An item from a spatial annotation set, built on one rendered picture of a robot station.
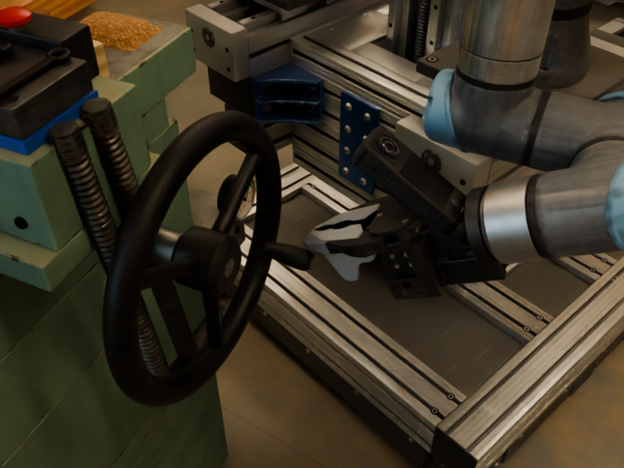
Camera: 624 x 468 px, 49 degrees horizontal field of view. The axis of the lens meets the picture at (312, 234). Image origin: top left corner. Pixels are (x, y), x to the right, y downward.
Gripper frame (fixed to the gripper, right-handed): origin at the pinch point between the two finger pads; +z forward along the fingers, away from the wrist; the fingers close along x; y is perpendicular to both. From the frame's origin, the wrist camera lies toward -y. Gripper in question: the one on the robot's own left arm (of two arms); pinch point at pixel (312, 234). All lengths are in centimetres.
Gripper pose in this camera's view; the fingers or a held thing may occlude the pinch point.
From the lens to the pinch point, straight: 73.6
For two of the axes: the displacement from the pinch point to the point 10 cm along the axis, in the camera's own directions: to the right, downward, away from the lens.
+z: -7.9, 1.3, 6.0
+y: 4.3, 8.1, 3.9
